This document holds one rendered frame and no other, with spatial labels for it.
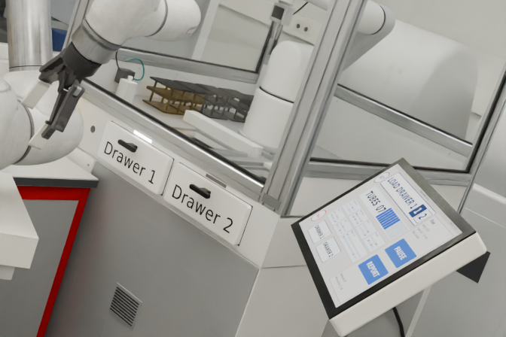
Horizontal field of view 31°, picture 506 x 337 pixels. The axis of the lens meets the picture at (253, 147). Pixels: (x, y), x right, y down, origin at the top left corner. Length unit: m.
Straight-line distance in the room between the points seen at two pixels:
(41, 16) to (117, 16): 0.41
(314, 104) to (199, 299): 0.62
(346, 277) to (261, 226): 0.57
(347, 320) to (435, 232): 0.24
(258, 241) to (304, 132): 0.31
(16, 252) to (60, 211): 0.75
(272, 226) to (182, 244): 0.32
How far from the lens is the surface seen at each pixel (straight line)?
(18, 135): 2.01
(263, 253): 2.30
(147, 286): 2.59
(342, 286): 1.75
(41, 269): 2.77
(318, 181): 2.33
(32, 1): 2.14
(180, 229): 2.49
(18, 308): 2.80
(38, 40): 2.13
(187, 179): 2.45
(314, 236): 2.02
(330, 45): 2.21
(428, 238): 1.75
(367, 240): 1.86
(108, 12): 1.76
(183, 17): 1.88
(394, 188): 2.02
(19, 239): 1.95
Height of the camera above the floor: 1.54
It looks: 12 degrees down
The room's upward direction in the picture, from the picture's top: 19 degrees clockwise
